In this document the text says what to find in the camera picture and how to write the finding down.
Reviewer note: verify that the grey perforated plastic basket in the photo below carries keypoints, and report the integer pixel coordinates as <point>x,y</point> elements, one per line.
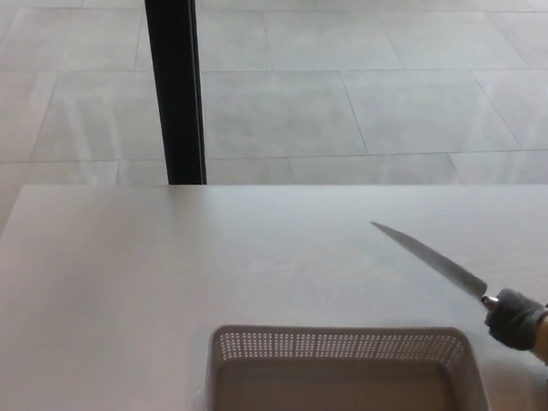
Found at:
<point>340,347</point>

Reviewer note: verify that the black vertical post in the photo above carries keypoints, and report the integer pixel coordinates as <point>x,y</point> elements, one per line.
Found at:
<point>175,83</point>

